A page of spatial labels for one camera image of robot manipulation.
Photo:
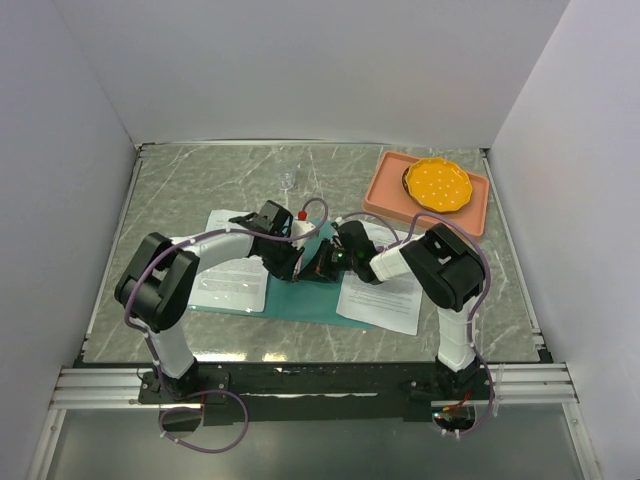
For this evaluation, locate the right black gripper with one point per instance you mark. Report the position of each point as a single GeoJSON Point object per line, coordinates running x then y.
{"type": "Point", "coordinates": [318, 269]}

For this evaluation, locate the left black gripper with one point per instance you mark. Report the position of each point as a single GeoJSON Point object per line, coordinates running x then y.
{"type": "Point", "coordinates": [286, 270]}

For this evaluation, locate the printed paper sheet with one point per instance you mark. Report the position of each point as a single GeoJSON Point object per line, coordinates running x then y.
{"type": "Point", "coordinates": [228, 277]}
{"type": "Point", "coordinates": [393, 305]}

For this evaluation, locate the teal file folder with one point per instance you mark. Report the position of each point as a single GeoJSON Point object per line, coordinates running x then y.
{"type": "Point", "coordinates": [309, 302]}

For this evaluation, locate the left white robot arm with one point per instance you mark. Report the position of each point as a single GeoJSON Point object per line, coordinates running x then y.
{"type": "Point", "coordinates": [155, 287]}

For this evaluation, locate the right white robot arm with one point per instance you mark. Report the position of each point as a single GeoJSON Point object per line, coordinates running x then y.
{"type": "Point", "coordinates": [450, 273]}

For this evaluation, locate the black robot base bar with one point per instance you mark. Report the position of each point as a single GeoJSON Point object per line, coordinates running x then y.
{"type": "Point", "coordinates": [228, 393]}

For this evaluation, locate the pink rectangular tray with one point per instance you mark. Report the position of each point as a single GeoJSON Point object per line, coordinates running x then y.
{"type": "Point", "coordinates": [387, 197]}

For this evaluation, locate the clear glass cup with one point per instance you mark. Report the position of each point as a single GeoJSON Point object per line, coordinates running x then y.
{"type": "Point", "coordinates": [286, 179]}

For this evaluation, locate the orange dotted plate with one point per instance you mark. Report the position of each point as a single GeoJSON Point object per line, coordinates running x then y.
{"type": "Point", "coordinates": [437, 185]}

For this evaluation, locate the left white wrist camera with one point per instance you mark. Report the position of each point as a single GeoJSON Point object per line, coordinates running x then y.
{"type": "Point", "coordinates": [302, 230]}

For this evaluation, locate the aluminium frame rail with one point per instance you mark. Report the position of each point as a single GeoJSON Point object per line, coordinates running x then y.
{"type": "Point", "coordinates": [117, 388]}

